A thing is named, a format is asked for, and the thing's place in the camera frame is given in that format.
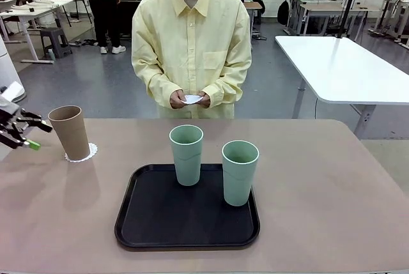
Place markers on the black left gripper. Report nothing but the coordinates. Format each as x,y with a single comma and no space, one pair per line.
9,124

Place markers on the tall brown cup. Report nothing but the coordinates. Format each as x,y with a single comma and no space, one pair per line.
72,133

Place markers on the tall green cup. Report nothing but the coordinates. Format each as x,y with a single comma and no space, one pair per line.
187,162
239,178

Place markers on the person's left forearm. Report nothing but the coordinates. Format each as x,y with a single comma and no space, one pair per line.
227,90

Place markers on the person's right forearm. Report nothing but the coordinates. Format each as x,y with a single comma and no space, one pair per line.
156,88

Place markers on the person's right hand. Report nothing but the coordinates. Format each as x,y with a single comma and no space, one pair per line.
175,101

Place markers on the person's left hand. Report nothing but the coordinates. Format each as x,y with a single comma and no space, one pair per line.
206,101

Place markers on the white cylindrical appliance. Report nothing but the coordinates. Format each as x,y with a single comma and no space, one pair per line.
8,73

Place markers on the small green bottle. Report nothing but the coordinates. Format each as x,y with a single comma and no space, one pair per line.
51,55

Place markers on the grey plastic stool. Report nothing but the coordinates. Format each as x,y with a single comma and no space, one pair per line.
56,42

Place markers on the white lab desk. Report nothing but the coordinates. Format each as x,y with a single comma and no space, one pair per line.
35,7

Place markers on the person in floral shirt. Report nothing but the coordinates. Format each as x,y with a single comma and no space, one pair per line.
102,5

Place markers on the black plastic tray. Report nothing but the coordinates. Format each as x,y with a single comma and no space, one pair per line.
188,223

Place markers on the person in yellow shirt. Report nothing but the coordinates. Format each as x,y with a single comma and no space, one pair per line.
191,47

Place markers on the brown-top lab desk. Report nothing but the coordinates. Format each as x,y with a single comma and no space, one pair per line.
255,5

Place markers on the black backpack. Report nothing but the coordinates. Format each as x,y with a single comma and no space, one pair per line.
283,12

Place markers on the large white table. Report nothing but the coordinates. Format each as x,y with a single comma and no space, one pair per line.
345,73

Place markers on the grey lab desk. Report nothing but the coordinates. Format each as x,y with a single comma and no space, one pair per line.
332,7

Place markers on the white height-adjustable desk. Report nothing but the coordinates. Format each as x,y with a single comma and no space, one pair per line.
393,9

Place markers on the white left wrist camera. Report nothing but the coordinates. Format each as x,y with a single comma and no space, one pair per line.
11,92

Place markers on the black camera stand pole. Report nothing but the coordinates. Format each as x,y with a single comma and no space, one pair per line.
350,2

